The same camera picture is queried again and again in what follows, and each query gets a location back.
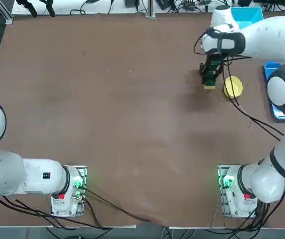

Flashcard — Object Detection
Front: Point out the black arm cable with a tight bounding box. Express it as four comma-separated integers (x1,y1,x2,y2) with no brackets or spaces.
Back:
0,195,108,230
194,27,285,142

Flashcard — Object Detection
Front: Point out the aluminium camera post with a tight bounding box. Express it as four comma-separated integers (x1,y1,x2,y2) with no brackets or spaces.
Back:
144,0,157,19

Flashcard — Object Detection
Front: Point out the black cable on table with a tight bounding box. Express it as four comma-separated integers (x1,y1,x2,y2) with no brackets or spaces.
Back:
81,188,153,223

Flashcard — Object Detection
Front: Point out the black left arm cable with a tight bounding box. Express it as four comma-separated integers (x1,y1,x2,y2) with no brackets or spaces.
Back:
0,195,108,230

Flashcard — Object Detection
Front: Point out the light blue bin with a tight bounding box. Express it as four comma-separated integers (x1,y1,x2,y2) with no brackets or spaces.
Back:
229,6,265,29

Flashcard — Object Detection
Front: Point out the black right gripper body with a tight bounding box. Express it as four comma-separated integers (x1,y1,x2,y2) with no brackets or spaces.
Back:
205,52,224,68

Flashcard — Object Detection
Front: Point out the green and yellow sponge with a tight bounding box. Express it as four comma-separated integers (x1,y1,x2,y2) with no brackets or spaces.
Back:
203,71,217,91

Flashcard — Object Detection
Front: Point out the aluminium frame rail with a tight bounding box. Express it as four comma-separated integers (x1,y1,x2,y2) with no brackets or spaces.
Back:
0,0,14,25

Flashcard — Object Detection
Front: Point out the black base cable bundle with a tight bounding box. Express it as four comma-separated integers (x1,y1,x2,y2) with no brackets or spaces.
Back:
211,189,285,231

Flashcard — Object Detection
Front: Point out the dark blue tray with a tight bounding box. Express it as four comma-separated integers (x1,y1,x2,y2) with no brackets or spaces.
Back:
263,61,285,122

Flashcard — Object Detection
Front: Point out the black red plug adapter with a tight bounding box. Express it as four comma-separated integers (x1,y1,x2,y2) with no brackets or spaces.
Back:
183,0,203,7

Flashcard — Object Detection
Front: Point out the yellow bowl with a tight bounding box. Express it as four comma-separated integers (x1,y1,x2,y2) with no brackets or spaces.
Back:
222,76,244,99

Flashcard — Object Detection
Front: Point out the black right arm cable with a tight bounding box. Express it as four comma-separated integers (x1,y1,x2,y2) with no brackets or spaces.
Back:
194,27,285,142

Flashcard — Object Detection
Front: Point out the black angled bar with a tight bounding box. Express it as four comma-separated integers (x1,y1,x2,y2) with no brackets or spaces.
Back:
39,0,56,17
16,0,38,18

